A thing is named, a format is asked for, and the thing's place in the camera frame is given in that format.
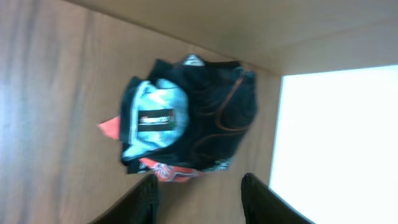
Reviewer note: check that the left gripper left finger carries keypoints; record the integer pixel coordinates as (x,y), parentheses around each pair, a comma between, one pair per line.
(138,206)

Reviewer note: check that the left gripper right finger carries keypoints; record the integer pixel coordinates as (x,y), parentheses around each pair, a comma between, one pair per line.
(263,206)

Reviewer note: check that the black orange-patterned jersey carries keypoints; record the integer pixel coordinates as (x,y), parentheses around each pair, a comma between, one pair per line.
(191,114)

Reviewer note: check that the red printed t-shirt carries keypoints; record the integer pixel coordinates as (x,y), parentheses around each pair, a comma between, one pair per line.
(164,172)

